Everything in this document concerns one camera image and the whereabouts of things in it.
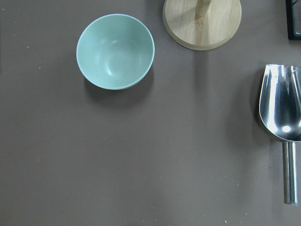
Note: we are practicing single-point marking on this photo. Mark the steel ice scoop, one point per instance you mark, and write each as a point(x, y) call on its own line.
point(280, 113)

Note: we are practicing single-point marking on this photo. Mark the mint green bowl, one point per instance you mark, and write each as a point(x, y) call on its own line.
point(115, 51)

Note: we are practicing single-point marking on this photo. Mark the wooden glass holder stand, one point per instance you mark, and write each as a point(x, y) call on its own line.
point(202, 24)

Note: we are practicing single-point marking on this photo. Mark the black tray with glasses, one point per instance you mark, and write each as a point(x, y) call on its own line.
point(293, 15)

